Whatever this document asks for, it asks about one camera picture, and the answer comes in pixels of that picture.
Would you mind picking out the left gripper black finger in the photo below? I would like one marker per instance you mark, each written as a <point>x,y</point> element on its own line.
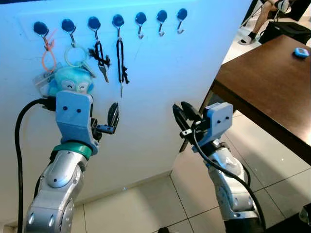
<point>113,115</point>

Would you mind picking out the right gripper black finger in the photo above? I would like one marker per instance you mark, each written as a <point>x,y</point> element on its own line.
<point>178,115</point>
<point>189,110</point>

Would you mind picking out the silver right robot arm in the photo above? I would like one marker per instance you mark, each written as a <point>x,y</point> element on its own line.
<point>228,170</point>

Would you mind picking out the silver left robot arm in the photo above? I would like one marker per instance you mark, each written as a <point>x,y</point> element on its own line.
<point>58,174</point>

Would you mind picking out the dark brown wooden table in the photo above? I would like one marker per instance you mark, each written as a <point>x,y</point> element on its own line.
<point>262,73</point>

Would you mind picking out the small blue round object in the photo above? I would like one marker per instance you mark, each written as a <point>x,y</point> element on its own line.
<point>301,53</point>

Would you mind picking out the black bag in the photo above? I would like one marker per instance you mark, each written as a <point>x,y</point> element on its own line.
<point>286,31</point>

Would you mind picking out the seated person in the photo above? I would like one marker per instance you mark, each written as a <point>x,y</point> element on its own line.
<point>265,17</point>

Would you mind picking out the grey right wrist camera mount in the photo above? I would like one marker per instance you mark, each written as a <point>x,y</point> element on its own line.
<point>216,119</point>

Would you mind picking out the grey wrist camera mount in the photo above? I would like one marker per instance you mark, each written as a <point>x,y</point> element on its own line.
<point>216,119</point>
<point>73,114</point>

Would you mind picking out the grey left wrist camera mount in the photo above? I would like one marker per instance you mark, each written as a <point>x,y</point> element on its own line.
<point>73,114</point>

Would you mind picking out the round dark wall hook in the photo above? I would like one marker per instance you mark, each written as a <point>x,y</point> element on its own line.
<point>40,28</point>
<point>68,24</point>
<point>181,13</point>
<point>140,18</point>
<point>118,20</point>
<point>94,22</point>
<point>162,16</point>

